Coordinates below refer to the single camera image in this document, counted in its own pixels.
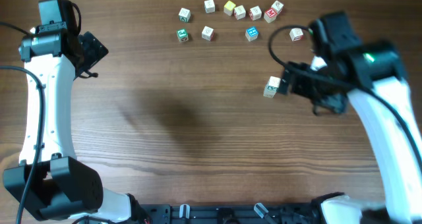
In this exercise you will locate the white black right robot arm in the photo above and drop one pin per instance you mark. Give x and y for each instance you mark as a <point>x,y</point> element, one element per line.
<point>373,80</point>

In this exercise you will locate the red number block far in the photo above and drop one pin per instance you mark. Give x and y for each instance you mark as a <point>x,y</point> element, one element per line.
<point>277,6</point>

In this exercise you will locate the green letter Z block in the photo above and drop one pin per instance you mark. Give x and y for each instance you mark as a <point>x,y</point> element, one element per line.
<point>270,88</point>

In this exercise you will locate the blue top wooden block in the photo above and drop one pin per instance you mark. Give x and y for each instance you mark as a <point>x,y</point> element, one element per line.
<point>251,33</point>

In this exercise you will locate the red side picture block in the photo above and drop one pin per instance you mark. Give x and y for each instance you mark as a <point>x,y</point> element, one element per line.
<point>239,12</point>

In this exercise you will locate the yellow top wooden block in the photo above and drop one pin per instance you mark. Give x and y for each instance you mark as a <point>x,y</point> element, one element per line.
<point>229,8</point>

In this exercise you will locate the green ball picture block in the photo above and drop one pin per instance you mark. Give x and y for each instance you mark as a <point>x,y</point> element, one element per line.
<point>182,35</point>

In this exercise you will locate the green letter A block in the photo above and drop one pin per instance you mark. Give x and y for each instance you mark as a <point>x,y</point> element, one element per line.
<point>184,15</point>

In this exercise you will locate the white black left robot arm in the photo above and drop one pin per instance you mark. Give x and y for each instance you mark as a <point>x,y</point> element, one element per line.
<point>49,182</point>

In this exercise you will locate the red letter M block left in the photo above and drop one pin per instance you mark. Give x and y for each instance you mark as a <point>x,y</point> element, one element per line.
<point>207,33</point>

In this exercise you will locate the blue X base block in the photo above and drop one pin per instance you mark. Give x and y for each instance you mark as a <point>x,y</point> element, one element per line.
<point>270,94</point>

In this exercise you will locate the red edge picture block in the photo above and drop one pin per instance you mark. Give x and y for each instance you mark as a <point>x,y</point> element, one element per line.
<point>255,13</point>

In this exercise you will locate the plain wooden block left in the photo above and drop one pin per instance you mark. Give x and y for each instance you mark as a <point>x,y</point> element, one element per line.
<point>209,6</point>

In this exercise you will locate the green letter I block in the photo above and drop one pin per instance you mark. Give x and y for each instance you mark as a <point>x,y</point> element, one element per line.
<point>274,81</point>

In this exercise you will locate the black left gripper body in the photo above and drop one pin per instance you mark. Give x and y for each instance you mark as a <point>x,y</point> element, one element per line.
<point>93,49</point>

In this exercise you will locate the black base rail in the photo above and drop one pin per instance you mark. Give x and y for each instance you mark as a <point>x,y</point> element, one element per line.
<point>294,213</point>

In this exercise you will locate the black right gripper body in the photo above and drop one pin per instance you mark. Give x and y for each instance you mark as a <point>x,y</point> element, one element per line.
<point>297,80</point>

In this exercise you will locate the red letter Y block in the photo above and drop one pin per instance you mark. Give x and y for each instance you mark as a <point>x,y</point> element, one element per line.
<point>296,34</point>

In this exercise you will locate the red top M block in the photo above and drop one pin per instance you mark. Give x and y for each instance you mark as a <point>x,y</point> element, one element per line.
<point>270,15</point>

